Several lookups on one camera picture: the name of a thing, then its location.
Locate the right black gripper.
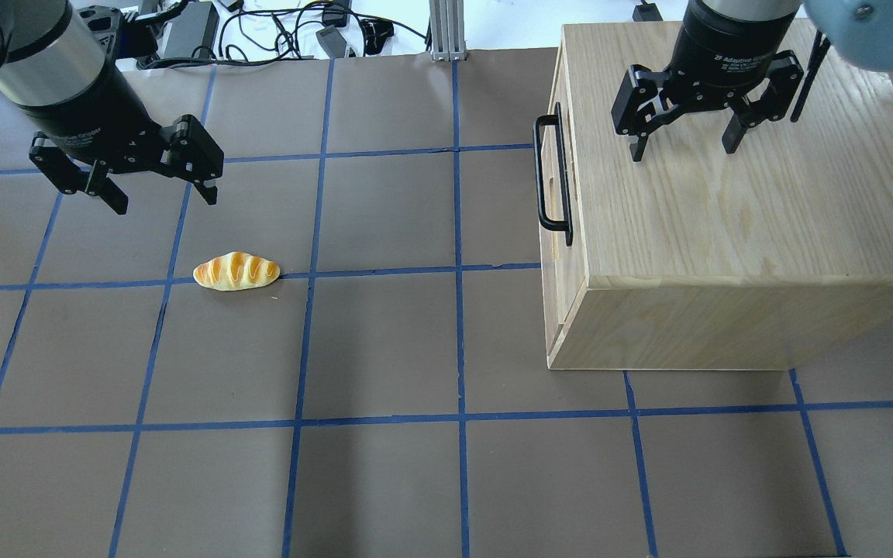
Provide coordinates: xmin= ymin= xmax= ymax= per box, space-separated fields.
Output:
xmin=611 ymin=1 xmax=804 ymax=162

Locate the wooden drawer cabinet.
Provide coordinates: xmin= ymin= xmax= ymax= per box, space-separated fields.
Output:
xmin=540 ymin=21 xmax=893 ymax=370

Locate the toy bread loaf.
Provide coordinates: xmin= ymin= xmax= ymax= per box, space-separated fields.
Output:
xmin=192 ymin=251 xmax=282 ymax=292

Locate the wooden drawer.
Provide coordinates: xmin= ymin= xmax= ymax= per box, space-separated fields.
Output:
xmin=533 ymin=47 xmax=574 ymax=353

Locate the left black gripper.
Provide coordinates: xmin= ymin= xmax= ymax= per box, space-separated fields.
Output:
xmin=28 ymin=74 xmax=226 ymax=215

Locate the aluminium frame post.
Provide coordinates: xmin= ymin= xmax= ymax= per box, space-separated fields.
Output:
xmin=429 ymin=0 xmax=468 ymax=61

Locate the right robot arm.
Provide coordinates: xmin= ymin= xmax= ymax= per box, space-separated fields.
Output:
xmin=611 ymin=1 xmax=893 ymax=162

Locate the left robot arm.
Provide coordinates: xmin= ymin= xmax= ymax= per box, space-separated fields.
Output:
xmin=0 ymin=1 xmax=224 ymax=215

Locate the black drawer handle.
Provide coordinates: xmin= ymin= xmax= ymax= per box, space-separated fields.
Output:
xmin=534 ymin=102 xmax=574 ymax=247

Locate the black power adapter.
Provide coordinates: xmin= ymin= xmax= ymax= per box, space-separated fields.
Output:
xmin=160 ymin=2 xmax=219 ymax=60

